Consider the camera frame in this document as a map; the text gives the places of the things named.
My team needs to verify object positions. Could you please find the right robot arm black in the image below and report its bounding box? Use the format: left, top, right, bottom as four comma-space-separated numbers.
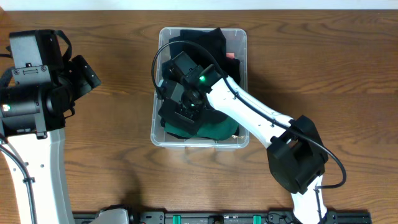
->
158, 52, 328, 223

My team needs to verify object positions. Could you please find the black cloth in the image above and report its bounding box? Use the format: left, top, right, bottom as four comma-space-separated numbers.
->
157, 27, 242, 136

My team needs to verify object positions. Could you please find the pink garment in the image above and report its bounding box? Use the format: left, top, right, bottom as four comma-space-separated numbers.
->
226, 52, 236, 59

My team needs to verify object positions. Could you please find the clear plastic storage bin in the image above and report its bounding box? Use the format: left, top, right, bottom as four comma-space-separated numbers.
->
150, 27, 250, 151

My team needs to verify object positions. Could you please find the black mounting rail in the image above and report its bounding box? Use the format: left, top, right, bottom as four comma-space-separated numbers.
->
73, 211, 373, 224

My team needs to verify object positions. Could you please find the green garment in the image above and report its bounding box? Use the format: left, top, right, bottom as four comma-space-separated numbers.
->
164, 116, 240, 141

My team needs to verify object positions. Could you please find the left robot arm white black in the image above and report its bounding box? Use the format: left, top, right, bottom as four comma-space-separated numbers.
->
1, 29, 129, 223

